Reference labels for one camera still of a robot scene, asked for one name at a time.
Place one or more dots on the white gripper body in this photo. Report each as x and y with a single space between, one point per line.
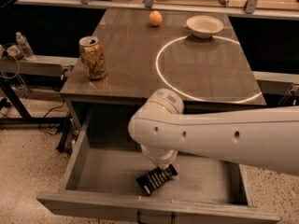
162 160

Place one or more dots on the black rxbar chocolate wrapper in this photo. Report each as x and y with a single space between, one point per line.
155 178

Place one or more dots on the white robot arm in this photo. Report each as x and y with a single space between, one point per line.
267 138

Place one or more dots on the open grey top drawer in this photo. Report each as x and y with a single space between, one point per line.
99 180

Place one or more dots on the grey cabinet counter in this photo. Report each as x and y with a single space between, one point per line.
210 75

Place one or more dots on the gold drink can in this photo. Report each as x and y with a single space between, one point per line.
92 57

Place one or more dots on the white paper bowl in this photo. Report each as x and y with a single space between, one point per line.
204 26

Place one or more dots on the orange fruit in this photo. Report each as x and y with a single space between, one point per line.
155 18

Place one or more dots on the grey side bench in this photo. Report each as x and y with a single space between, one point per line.
49 66

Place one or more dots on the clear plastic water bottle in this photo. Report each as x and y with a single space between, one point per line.
25 46

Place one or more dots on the black drawer handle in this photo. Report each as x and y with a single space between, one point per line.
145 218

